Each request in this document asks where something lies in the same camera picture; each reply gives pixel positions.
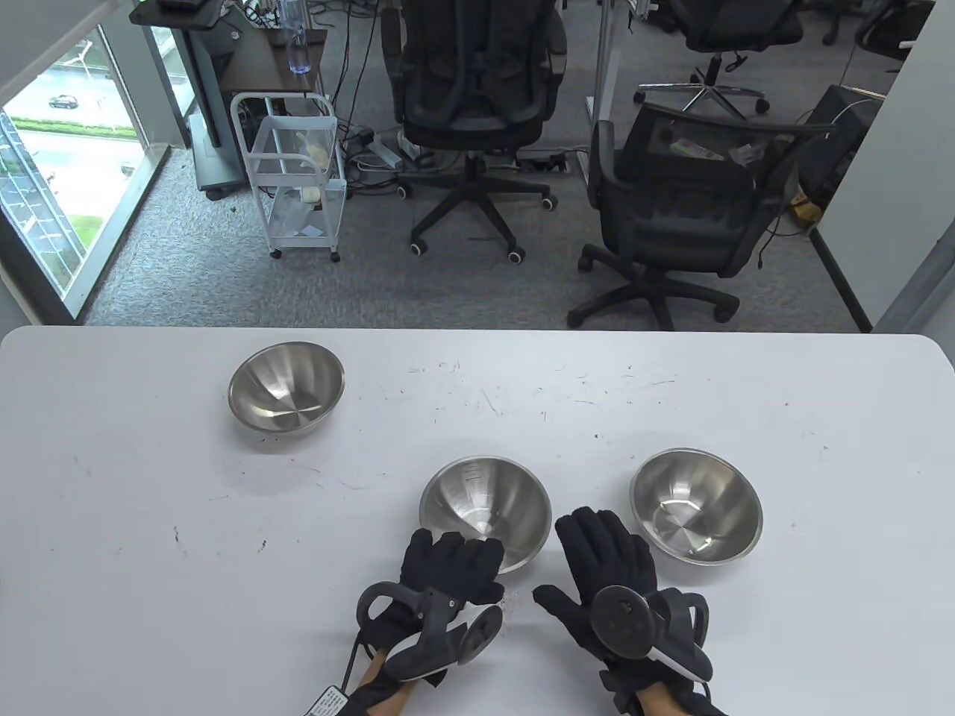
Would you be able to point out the black power strip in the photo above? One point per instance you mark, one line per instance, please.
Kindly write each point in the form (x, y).
(545, 162)

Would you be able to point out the person's right forearm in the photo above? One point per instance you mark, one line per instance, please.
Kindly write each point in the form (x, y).
(660, 705)

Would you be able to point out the black mesh office chair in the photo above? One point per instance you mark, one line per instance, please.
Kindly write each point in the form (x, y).
(671, 216)

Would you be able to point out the white desk leg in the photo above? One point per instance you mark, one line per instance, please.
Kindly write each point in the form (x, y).
(606, 52)

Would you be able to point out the yellow object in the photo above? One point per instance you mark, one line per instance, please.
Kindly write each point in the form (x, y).
(806, 209)

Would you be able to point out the person's left forearm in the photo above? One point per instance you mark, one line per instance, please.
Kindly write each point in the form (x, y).
(384, 693)

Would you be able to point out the person's left hand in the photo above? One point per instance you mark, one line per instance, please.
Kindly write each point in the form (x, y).
(448, 563)

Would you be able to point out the grey pedestal stand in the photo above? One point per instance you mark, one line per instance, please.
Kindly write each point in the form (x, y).
(213, 112)

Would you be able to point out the window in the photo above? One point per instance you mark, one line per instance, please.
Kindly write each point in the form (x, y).
(67, 149)

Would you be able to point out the black high-back office chair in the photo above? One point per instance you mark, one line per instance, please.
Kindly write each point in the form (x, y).
(470, 82)

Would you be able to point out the black computer tower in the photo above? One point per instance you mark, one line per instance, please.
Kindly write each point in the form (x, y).
(835, 142)

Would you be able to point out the clear water bottle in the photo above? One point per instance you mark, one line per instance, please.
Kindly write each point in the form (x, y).
(298, 52)

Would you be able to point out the person's right hand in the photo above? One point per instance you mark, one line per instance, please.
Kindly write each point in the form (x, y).
(608, 552)

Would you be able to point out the white rolling cart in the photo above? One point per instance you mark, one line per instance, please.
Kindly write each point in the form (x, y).
(257, 160)

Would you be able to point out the green and white packet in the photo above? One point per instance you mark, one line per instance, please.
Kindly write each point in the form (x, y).
(694, 148)

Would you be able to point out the brown side table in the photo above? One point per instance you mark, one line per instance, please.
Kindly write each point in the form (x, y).
(257, 63)

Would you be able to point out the steel mixing bowl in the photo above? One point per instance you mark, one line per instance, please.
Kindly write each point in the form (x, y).
(485, 503)
(697, 507)
(287, 391)

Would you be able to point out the black chair with chrome base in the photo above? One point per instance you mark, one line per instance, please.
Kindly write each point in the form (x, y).
(735, 30)

